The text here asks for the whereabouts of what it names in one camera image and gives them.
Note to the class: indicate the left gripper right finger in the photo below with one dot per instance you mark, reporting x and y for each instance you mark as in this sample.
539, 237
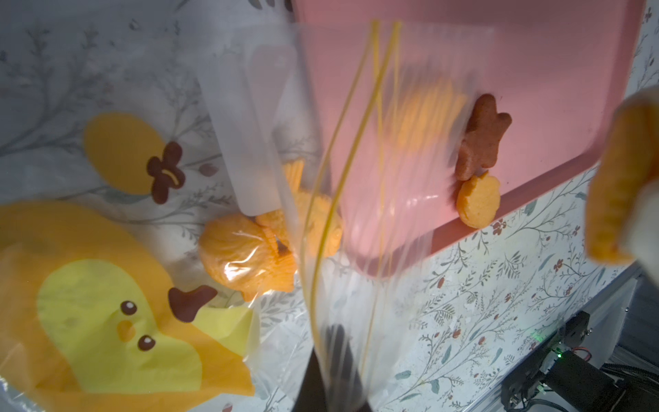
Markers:
344, 389

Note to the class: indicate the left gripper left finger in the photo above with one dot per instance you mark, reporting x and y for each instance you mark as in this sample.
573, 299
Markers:
311, 397

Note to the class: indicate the clear resealable bag yellow print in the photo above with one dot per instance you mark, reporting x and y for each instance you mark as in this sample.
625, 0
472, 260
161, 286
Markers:
113, 160

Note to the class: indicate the orange cookie bottom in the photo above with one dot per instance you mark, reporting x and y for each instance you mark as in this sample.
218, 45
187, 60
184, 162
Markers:
478, 200

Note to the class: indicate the orange round cookie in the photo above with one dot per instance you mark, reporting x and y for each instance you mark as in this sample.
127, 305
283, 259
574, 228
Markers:
420, 114

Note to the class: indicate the brown star cookie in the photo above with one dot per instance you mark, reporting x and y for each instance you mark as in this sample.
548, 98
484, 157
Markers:
483, 134

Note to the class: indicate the pink plastic tray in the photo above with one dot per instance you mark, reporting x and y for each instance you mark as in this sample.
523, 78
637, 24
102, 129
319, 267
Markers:
559, 68

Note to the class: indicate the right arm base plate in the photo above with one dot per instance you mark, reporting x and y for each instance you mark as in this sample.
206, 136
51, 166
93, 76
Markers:
561, 365

